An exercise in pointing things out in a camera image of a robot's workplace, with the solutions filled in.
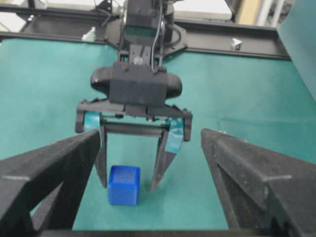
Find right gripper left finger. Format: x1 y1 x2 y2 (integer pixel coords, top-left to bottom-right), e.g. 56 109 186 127
0 129 100 237

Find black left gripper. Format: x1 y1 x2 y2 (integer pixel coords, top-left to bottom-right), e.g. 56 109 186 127
75 98 193 192

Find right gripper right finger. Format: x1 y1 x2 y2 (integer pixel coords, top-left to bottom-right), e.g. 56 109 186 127
200 128 316 237

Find blue cube block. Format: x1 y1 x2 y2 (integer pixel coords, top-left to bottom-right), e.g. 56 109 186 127
108 165 141 205

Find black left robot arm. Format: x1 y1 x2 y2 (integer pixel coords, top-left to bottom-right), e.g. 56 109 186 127
75 0 193 190

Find green table cloth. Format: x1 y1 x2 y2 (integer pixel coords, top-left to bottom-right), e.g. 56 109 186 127
0 37 316 232

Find green backdrop curtain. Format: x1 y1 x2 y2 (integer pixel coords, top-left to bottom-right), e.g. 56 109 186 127
277 0 316 99

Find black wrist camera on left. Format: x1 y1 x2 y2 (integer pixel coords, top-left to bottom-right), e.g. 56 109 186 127
90 62 182 107

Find black table frame rail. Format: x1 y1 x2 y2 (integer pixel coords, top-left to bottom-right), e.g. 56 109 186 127
0 0 289 64

